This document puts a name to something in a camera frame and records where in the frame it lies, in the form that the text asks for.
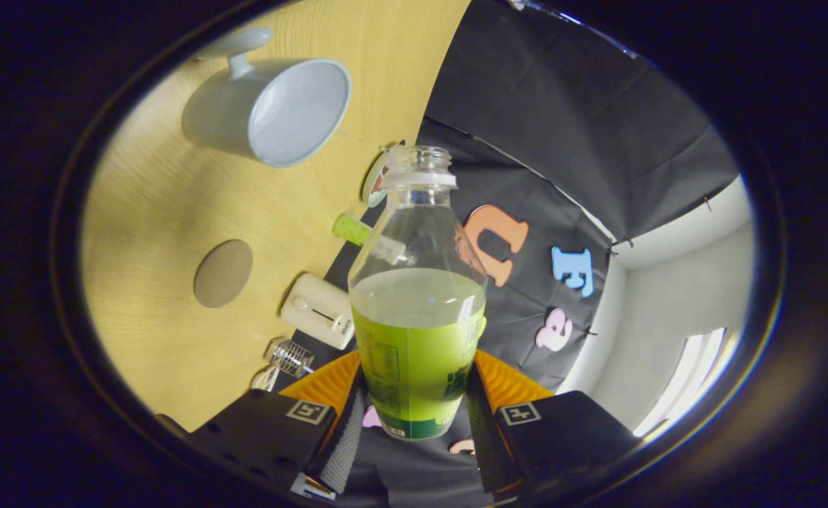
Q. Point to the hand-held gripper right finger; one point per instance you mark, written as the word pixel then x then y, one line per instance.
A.
pixel 481 423

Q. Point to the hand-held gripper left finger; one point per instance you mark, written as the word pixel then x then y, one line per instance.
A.
pixel 347 437

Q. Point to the green label juice bottle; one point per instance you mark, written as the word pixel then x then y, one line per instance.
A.
pixel 414 353

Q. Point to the brown round coaster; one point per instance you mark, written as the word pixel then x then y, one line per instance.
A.
pixel 223 274

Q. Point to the white cup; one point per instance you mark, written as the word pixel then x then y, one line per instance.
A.
pixel 294 113

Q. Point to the capped white green bottle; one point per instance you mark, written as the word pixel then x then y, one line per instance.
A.
pixel 350 229

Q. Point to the white toaster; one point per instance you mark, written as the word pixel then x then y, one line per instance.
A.
pixel 315 310

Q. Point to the pale green plate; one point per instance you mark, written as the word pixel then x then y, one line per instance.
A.
pixel 372 180

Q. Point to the wooden table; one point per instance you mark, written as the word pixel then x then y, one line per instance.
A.
pixel 160 212

